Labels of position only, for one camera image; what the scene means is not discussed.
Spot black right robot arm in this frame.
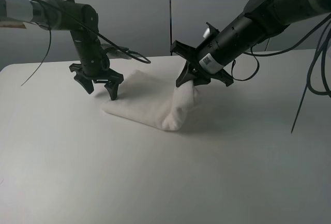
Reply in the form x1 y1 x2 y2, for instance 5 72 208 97
171 0 330 87

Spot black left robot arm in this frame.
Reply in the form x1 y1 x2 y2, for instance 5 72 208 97
1 0 124 100

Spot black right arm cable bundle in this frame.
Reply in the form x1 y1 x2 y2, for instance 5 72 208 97
232 14 331 134

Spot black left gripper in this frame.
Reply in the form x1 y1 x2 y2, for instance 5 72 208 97
69 64 124 100

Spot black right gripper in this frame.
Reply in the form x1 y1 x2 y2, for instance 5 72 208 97
170 41 234 87

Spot white towel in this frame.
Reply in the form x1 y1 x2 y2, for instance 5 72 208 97
101 70 199 131

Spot black left camera cable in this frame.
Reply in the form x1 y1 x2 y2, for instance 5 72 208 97
20 0 152 87

